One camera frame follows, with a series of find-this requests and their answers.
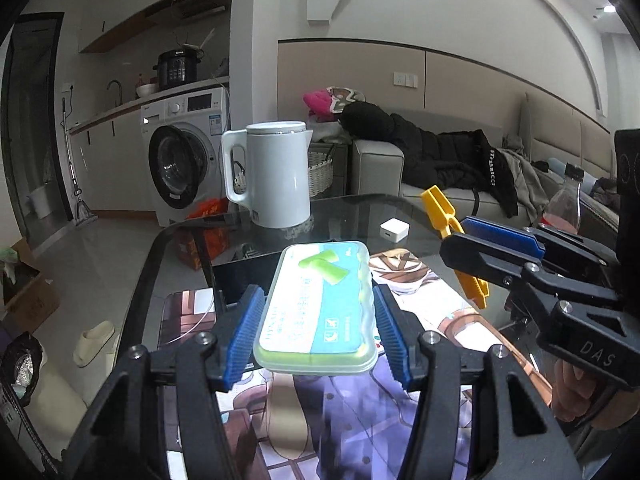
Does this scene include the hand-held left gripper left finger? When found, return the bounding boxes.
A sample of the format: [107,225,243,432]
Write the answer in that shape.
[62,285,266,480]

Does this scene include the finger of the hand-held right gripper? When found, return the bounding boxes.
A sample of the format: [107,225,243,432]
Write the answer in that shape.
[440,232,566,306]
[460,216,621,301]

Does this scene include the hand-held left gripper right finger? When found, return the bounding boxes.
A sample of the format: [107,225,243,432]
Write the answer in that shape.
[372,285,581,480]

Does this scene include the yellow plastic tool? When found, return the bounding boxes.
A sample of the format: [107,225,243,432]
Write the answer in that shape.
[421,186,490,310]

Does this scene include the black cardboard box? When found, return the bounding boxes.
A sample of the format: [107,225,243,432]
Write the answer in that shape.
[212,255,281,311]

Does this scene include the green white plastic case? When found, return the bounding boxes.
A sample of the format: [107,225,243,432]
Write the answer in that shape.
[252,240,379,376]

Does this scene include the person's right hand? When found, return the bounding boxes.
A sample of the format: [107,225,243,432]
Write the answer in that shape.
[552,357,626,428]

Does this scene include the grey garment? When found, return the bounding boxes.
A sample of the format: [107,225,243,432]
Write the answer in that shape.
[502,147,551,226]

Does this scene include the plastic bottle red label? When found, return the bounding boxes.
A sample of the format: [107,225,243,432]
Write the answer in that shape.
[535,164,586,233]

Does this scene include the white charger cube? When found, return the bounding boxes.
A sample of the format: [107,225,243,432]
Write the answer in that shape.
[380,219,410,241]

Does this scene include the printed cartoon mat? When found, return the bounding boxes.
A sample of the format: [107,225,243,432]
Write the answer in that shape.
[157,250,551,480]

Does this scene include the red cardboard box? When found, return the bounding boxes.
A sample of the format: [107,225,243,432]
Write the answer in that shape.
[172,197,231,271]

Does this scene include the black puffer jacket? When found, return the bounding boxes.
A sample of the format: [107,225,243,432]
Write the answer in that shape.
[340,101,518,218]

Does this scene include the grey sofa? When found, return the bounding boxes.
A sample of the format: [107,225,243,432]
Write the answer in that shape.
[350,92,640,241]

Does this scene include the beige slipper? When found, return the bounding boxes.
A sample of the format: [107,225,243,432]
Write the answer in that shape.
[73,321,116,368]

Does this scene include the white electric kettle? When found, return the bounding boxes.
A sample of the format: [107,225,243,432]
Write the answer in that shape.
[221,121,314,230]

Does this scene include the wicker basket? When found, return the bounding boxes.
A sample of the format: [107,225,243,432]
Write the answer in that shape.
[306,152,335,198]

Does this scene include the white washing machine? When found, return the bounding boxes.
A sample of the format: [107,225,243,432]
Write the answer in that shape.
[141,87,231,227]

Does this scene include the patterned cushion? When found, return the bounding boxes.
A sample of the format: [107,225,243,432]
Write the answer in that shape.
[325,86,368,111]

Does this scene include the brown cardboard box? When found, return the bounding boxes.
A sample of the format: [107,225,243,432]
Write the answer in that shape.
[0,237,62,333]

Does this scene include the pink cloth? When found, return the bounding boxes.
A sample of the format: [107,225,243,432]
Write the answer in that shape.
[302,90,337,122]

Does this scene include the white kitchen counter cabinets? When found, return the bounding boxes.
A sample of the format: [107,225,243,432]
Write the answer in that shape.
[69,105,158,216]

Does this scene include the black trash bag bin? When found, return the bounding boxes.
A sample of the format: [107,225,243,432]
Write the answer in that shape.
[0,332,45,408]

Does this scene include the mop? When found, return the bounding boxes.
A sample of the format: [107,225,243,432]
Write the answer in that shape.
[61,97,98,226]

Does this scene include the white bucket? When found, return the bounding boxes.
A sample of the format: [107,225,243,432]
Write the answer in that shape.
[27,185,53,220]

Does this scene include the black pressure cooker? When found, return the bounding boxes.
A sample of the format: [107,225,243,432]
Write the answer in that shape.
[157,49,205,88]

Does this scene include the range hood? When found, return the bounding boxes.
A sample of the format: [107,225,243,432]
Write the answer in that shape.
[145,0,236,23]

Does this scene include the white upper cabinets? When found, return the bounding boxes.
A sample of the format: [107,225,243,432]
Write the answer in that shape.
[77,0,236,53]

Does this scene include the dark door frame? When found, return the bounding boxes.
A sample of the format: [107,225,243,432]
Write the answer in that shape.
[0,12,66,248]

